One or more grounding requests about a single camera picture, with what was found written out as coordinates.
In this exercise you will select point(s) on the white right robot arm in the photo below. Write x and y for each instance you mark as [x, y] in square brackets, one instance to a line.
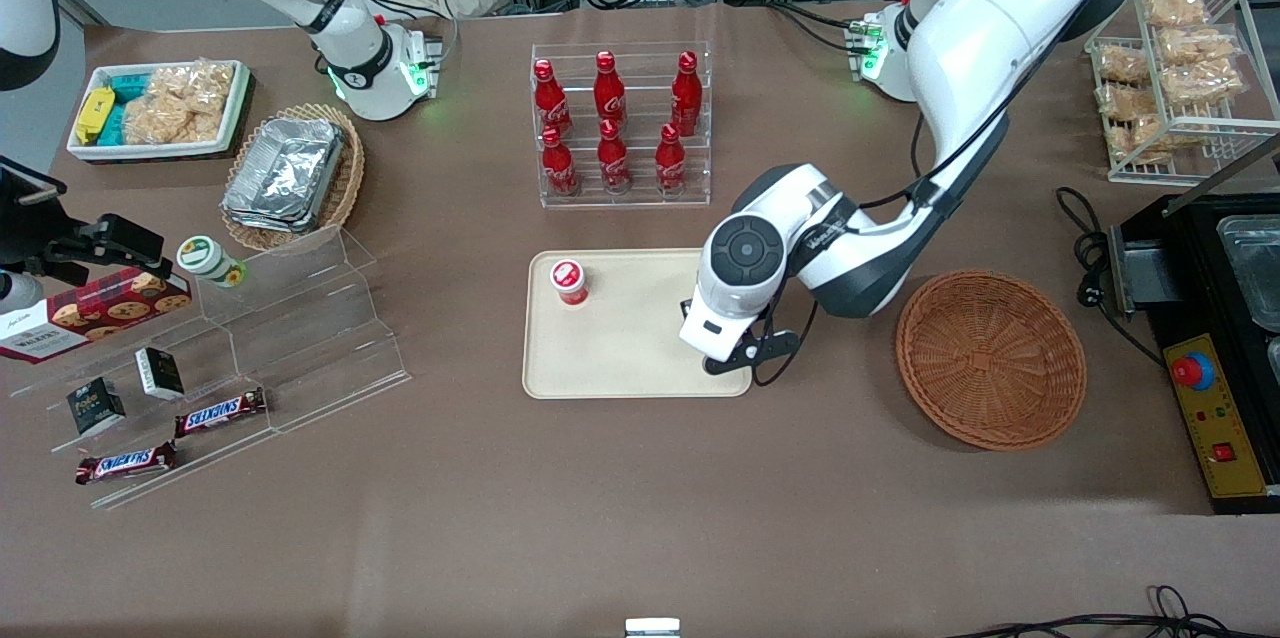
[340, 48]

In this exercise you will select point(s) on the white rectangular snack bin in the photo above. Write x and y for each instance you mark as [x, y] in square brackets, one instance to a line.
[90, 150]

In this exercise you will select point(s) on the small black box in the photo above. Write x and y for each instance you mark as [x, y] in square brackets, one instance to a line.
[160, 373]
[96, 407]

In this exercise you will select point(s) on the clear acrylic stepped shelf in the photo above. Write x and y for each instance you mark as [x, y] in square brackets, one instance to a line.
[300, 338]

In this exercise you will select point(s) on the oval wicker basket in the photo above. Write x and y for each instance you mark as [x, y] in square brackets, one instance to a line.
[345, 193]

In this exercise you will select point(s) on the black sealing machine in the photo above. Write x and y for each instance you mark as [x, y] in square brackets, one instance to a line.
[1180, 318]

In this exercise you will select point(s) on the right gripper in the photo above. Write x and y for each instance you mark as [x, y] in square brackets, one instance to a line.
[38, 234]

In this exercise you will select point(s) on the Snickers chocolate bar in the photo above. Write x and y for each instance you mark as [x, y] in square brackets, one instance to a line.
[126, 463]
[220, 412]

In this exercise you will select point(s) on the green lid yogurt cup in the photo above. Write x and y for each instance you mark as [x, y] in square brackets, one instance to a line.
[203, 256]

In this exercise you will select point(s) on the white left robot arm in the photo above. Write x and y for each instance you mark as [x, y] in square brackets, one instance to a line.
[980, 48]

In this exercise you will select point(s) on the stack of foil containers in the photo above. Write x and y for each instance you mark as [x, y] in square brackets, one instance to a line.
[285, 173]

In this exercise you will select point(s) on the yellow snack packet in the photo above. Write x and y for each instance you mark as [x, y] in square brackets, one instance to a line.
[95, 113]

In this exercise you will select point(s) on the clear acrylic bottle rack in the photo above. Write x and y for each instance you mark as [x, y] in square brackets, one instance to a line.
[640, 198]

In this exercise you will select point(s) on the red emergency stop button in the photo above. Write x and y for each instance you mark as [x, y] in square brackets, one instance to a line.
[1193, 372]

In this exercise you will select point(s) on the red cola bottle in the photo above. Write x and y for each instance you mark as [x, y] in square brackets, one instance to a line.
[551, 103]
[613, 163]
[670, 163]
[559, 168]
[609, 93]
[686, 98]

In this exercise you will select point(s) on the red lid yogurt cup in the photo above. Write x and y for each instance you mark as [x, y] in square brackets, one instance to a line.
[568, 280]

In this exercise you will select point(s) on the red tartan cookie box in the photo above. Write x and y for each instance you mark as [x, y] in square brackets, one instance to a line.
[100, 310]

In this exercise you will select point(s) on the beige plastic tray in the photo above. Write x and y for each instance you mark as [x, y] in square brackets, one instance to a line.
[630, 348]

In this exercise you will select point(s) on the black power plug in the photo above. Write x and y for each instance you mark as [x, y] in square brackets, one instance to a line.
[1090, 294]

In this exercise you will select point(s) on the round wicker basket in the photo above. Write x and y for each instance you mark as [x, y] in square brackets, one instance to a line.
[990, 358]

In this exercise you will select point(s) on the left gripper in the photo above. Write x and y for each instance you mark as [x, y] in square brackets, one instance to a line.
[684, 306]

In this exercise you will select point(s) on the red rocker switch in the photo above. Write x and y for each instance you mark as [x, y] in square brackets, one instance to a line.
[1224, 452]

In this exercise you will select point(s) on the steel machine pan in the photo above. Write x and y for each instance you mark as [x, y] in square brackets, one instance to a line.
[1255, 268]

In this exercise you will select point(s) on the teal snack packet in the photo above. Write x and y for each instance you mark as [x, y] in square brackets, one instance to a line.
[128, 86]
[113, 126]

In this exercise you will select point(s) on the yellow control panel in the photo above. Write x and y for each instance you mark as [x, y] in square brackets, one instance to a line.
[1225, 418]

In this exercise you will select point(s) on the clear bag of crackers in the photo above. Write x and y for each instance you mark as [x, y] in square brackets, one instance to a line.
[180, 103]

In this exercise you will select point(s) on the bagged fried snack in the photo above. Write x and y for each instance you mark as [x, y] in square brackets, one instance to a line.
[1175, 6]
[1205, 81]
[1135, 140]
[1128, 101]
[1195, 45]
[1122, 66]

